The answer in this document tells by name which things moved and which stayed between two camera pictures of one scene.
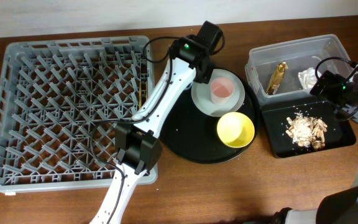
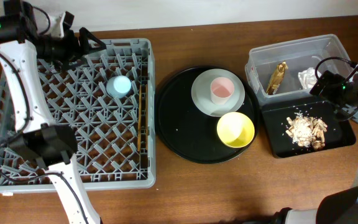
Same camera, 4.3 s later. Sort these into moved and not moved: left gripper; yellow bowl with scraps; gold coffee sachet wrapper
Moved: left gripper
Not moved: yellow bowl with scraps; gold coffee sachet wrapper
